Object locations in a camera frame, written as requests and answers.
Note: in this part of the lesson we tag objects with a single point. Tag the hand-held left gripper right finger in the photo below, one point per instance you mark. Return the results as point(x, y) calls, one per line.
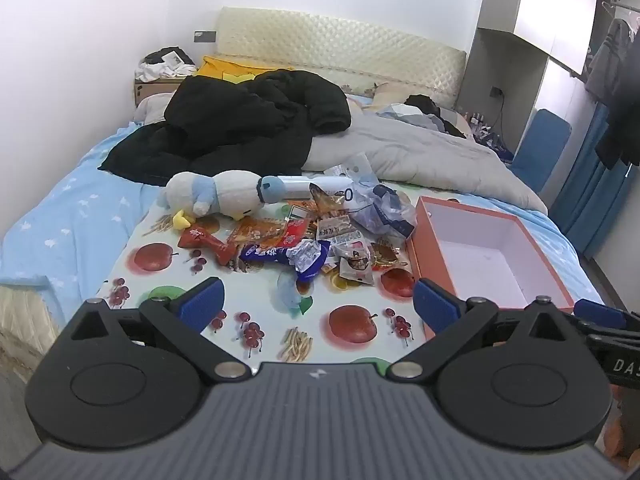
point(435, 307)

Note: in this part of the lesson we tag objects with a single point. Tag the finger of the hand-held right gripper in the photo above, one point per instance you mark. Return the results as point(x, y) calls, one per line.
point(597, 309)

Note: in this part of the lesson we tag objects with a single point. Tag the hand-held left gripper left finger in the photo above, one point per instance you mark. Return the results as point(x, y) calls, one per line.
point(202, 302)

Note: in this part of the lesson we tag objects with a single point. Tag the orange cardboard box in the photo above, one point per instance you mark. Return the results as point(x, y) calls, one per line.
point(422, 255)

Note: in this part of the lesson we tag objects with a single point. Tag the red green snack packet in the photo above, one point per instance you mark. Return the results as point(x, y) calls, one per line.
point(297, 212)

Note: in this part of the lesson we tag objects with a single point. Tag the orange seasoning packet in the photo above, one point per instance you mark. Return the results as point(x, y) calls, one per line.
point(325, 202)

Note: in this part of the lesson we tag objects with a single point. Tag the fruit print mat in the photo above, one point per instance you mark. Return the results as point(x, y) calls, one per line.
point(150, 280)

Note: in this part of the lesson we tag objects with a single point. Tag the brown round print snack packet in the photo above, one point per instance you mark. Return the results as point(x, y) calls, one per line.
point(387, 252)

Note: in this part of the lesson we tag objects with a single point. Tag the dark blue snack packet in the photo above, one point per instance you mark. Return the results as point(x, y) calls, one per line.
point(260, 252)

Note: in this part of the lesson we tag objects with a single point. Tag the light blue clear wrapper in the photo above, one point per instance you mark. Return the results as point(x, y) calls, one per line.
point(290, 292)

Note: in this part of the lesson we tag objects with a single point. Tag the orange clear snack packet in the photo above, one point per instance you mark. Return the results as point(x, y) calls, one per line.
point(257, 232)

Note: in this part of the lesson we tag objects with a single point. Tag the brown clear snack packet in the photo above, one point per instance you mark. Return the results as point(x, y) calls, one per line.
point(356, 262)

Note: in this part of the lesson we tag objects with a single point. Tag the clear blue plastic bag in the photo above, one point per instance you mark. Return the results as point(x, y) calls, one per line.
point(385, 212)

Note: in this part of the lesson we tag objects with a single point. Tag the white blue plush duck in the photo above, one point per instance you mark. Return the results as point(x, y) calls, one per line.
point(230, 192)

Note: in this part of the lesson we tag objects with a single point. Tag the white blue snack packet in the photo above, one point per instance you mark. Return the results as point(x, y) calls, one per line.
point(307, 257)

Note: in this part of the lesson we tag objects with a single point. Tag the black white label snack packet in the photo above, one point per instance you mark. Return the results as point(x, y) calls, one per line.
point(340, 227)

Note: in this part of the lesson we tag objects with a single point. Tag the blue curtain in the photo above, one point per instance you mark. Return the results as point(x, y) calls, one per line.
point(590, 185)

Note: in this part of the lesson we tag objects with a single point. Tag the white bag with dark numerals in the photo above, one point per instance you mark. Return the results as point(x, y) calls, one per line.
point(350, 195)

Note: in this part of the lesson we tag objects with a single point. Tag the white spray can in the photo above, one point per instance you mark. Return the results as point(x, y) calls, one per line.
point(305, 183)

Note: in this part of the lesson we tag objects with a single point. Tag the clear blister pack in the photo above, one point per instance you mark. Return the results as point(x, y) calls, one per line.
point(357, 167)

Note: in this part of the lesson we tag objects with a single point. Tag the light blue bedsheet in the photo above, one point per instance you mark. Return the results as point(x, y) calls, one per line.
point(75, 200)

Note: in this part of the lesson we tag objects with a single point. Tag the grey quilt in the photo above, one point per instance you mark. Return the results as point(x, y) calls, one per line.
point(400, 145)

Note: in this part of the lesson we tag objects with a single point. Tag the blue chair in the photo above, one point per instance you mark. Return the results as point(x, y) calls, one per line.
point(542, 145)

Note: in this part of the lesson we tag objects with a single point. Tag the beige mattress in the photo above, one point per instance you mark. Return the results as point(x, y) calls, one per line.
point(20, 320)

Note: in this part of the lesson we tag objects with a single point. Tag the black puffer jacket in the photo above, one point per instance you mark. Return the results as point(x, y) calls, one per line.
point(240, 115)

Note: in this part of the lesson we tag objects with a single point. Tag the dark clothing heap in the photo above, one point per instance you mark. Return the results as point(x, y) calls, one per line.
point(430, 107)

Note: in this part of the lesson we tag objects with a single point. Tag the black hanging garment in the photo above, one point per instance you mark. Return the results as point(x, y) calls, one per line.
point(625, 110)

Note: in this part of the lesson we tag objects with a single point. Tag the grey pillow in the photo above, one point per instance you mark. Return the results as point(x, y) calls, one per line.
point(150, 107)

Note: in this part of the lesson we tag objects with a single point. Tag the yellow cloth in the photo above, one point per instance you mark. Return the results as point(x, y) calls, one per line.
point(220, 66)

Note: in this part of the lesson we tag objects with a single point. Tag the heap of white black clothes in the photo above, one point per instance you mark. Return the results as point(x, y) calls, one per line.
point(160, 67)

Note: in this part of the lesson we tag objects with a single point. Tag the grey hanging jacket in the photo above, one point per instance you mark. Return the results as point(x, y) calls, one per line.
point(605, 60)

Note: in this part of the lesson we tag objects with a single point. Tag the cream quilted headboard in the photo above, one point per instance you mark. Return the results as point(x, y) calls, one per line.
point(325, 40)

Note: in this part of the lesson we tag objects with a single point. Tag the grey wardrobe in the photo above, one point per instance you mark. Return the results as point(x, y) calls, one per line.
point(540, 5)

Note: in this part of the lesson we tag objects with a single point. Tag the dark wall switch panel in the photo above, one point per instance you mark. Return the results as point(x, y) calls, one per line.
point(205, 36)

